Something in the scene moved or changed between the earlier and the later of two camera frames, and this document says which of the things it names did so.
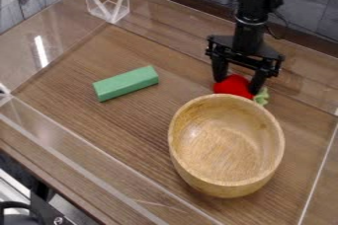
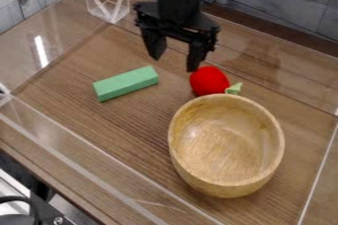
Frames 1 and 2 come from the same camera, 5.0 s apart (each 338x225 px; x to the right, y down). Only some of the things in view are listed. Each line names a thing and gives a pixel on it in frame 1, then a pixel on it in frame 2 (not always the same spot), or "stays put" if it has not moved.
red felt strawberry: [235, 84] -> [208, 80]
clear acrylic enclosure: [116, 126] stays put
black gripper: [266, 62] -> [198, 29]
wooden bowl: [226, 142] stays put
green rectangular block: [127, 83] stays put
